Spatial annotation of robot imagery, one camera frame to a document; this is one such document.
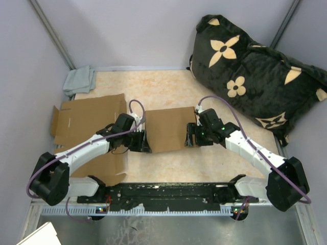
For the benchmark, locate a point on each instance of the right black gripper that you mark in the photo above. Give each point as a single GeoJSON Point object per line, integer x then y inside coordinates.
{"type": "Point", "coordinates": [193, 129]}

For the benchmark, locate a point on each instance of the grey corner post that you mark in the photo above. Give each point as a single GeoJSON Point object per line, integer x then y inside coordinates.
{"type": "Point", "coordinates": [56, 40]}
{"type": "Point", "coordinates": [288, 17]}

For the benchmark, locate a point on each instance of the grey folded cloth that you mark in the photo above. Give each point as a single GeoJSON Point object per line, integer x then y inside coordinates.
{"type": "Point", "coordinates": [81, 80]}

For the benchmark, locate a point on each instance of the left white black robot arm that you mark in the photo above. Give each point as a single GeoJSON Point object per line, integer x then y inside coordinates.
{"type": "Point", "coordinates": [52, 179]}

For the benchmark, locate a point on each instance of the aluminium rail frame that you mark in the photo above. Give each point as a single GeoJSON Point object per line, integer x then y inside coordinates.
{"type": "Point", "coordinates": [174, 213]}

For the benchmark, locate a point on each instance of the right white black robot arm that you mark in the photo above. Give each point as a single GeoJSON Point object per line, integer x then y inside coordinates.
{"type": "Point", "coordinates": [284, 181]}

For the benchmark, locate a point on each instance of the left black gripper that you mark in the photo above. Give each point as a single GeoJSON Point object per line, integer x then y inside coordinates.
{"type": "Point", "coordinates": [142, 138]}

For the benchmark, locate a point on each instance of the right grey corner post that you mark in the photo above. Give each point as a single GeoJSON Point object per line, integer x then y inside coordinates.
{"type": "Point", "coordinates": [288, 17]}

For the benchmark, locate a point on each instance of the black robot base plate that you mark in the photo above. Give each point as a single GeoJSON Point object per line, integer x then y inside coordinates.
{"type": "Point", "coordinates": [166, 197]}

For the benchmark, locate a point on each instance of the left grey corner post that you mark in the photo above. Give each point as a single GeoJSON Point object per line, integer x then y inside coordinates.
{"type": "Point", "coordinates": [56, 40]}

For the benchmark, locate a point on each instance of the black plush flower cushion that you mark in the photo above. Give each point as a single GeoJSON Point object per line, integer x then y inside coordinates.
{"type": "Point", "coordinates": [271, 89]}

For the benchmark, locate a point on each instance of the white board corner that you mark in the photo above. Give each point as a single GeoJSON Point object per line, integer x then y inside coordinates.
{"type": "Point", "coordinates": [45, 235]}

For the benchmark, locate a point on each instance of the brown cardboard box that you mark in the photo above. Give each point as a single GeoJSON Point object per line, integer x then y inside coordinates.
{"type": "Point", "coordinates": [78, 120]}
{"type": "Point", "coordinates": [166, 128]}

